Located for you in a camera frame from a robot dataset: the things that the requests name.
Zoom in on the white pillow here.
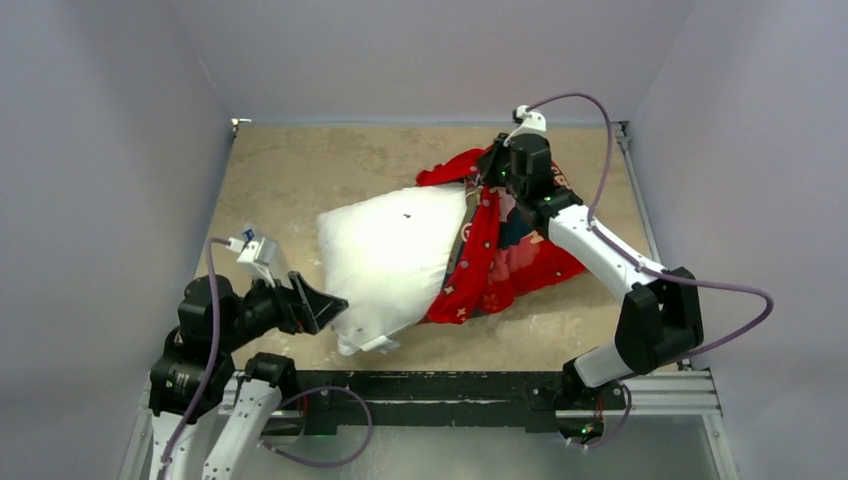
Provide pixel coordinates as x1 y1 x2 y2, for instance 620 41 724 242
316 184 467 356

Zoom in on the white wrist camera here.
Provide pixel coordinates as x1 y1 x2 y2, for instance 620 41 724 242
503 105 547 146
228 237 291 288

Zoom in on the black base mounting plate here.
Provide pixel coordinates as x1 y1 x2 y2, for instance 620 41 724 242
290 370 627 436

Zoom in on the metal corner bracket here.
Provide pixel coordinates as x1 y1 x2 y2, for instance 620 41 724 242
231 118 253 138

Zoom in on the red printed pillowcase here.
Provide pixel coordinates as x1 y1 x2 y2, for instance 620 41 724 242
416 148 586 324

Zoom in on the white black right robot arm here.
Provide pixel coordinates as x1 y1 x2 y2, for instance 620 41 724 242
478 133 704 407

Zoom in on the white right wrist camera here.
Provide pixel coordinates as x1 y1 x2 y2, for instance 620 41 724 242
503 105 547 146

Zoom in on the aluminium front frame rail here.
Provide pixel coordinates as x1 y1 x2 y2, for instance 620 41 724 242
120 358 738 479

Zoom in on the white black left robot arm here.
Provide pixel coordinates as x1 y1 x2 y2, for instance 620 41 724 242
149 271 349 479

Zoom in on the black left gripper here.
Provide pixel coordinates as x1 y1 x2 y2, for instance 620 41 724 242
217 266 346 349

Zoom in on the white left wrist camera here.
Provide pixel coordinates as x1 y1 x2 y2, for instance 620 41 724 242
228 237 291 288

